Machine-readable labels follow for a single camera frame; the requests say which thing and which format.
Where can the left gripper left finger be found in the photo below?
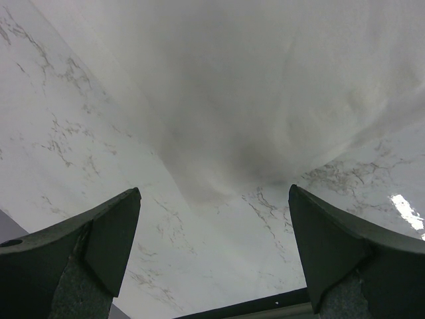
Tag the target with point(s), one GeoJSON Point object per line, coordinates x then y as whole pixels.
{"type": "Point", "coordinates": [73, 269]}

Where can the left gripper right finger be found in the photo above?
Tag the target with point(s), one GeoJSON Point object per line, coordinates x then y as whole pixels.
{"type": "Point", "coordinates": [354, 268]}

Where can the white t shirt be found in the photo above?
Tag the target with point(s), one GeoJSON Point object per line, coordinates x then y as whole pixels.
{"type": "Point", "coordinates": [237, 94]}

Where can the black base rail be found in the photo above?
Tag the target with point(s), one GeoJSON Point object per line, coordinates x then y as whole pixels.
{"type": "Point", "coordinates": [274, 302]}

